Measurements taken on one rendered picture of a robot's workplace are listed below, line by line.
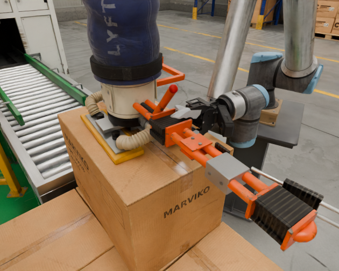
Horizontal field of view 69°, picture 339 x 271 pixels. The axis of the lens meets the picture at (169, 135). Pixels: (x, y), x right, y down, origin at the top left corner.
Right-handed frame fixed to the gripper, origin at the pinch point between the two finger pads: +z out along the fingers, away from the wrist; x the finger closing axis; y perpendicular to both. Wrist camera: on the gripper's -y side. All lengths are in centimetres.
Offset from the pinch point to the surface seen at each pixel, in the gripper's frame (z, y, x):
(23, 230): 47, 40, -53
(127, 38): 3.5, 17.9, 20.8
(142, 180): 10.8, 0.2, -13.0
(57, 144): 21, 97, -54
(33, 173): 38, 68, -48
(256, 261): -22, -22, -53
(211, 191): -12.8, -3.7, -27.4
